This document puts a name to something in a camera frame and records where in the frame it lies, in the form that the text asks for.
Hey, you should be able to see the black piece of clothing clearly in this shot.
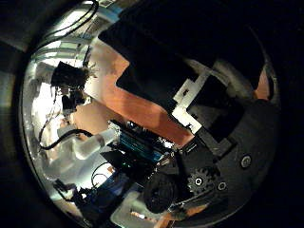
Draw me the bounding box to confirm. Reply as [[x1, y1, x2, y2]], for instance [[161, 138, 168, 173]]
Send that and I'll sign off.
[[98, 0, 267, 112]]

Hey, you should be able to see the blue-fronted control box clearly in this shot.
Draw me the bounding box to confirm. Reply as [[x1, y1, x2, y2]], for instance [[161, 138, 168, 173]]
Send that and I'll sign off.
[[107, 120, 175, 165]]

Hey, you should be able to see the black overhead cable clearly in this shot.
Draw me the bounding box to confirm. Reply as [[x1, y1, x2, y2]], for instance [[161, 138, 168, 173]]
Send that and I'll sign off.
[[47, 0, 100, 39]]

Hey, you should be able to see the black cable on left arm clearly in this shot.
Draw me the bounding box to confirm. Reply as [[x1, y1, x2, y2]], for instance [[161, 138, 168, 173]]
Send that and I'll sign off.
[[37, 127, 94, 151]]

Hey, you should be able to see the black looped cable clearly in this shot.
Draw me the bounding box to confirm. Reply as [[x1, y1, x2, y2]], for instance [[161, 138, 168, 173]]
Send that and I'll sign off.
[[90, 161, 115, 189]]

